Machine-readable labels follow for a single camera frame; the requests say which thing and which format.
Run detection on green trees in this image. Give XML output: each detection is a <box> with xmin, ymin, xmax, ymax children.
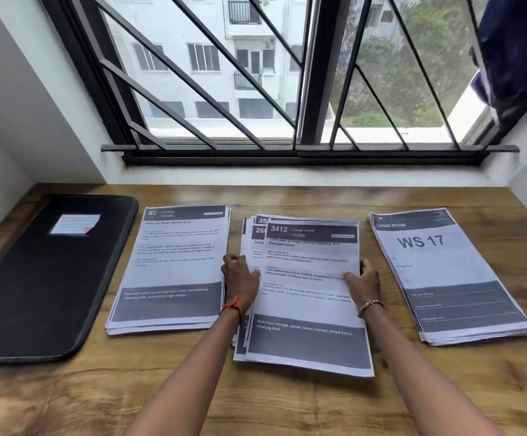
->
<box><xmin>332</xmin><ymin>0</ymin><xmax>489</xmax><ymax>128</ymax></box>

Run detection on person's right hand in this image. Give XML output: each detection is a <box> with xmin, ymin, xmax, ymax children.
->
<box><xmin>342</xmin><ymin>258</ymin><xmax>382</xmax><ymax>312</ymax></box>

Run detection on person's left forearm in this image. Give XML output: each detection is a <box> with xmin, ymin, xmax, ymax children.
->
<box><xmin>125</xmin><ymin>305</ymin><xmax>256</xmax><ymax>436</ymax></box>

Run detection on neat stack of printed papers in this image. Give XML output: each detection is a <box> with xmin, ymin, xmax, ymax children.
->
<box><xmin>105</xmin><ymin>205</ymin><xmax>232</xmax><ymax>336</ymax></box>

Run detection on dark blue cloth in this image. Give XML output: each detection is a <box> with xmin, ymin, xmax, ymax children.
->
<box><xmin>470</xmin><ymin>0</ymin><xmax>527</xmax><ymax>128</ymax></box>

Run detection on stack of large-heading papers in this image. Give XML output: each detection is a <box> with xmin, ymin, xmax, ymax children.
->
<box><xmin>367</xmin><ymin>207</ymin><xmax>527</xmax><ymax>347</ymax></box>

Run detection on person's left hand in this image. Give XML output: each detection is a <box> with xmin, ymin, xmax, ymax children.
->
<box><xmin>221</xmin><ymin>253</ymin><xmax>261</xmax><ymax>314</ymax></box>

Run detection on printed paper sheet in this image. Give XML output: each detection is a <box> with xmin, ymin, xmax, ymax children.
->
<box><xmin>244</xmin><ymin>217</ymin><xmax>375</xmax><ymax>378</ymax></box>

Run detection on black window frame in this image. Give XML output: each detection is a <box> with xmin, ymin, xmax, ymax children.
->
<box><xmin>36</xmin><ymin>0</ymin><xmax>521</xmax><ymax>167</ymax></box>

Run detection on black document folder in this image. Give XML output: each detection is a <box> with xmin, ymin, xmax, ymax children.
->
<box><xmin>0</xmin><ymin>194</ymin><xmax>139</xmax><ymax>365</ymax></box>

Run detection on white label sticker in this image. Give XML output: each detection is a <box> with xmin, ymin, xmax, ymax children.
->
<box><xmin>48</xmin><ymin>213</ymin><xmax>102</xmax><ymax>236</ymax></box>

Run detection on gold bracelet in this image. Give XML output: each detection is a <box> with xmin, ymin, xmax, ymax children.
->
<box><xmin>357</xmin><ymin>299</ymin><xmax>385</xmax><ymax>319</ymax></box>

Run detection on red thread wristband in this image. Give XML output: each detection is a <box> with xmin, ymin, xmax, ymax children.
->
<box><xmin>220</xmin><ymin>295</ymin><xmax>244</xmax><ymax>327</ymax></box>

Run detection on white apartment building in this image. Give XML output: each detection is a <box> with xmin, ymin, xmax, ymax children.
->
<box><xmin>100</xmin><ymin>0</ymin><xmax>337</xmax><ymax>137</ymax></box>

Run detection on person's right forearm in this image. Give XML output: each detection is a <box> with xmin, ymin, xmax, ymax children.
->
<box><xmin>358</xmin><ymin>305</ymin><xmax>508</xmax><ymax>436</ymax></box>

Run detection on fanned stack of printed papers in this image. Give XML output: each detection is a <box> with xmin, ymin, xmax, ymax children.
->
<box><xmin>232</xmin><ymin>214</ymin><xmax>360</xmax><ymax>362</ymax></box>

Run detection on black metal window grille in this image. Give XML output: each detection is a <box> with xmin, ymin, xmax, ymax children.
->
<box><xmin>79</xmin><ymin>0</ymin><xmax>500</xmax><ymax>152</ymax></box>

